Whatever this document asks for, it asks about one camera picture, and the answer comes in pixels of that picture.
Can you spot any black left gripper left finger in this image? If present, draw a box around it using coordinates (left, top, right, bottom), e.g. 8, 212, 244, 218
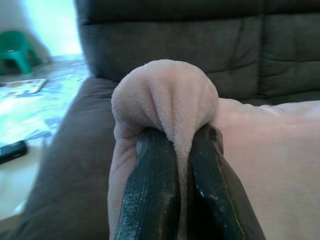
113, 126, 186, 240

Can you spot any black power bank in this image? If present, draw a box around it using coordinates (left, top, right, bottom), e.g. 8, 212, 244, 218
0, 140, 28, 166

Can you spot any white side table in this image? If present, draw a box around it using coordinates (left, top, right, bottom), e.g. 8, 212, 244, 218
0, 138, 60, 221

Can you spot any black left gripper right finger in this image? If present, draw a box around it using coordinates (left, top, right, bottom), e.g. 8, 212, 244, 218
186, 124, 267, 240

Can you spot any green plastic stool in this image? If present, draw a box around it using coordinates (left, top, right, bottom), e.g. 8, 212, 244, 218
0, 30, 41, 76

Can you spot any dark brown fabric sofa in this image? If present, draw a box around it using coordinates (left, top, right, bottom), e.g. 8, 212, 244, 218
0, 0, 320, 240

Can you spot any colourful picture book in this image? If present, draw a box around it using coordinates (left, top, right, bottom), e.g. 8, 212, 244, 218
0, 78, 49, 99

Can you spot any pink Hello pillow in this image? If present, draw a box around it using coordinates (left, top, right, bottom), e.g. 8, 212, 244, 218
108, 59, 320, 240

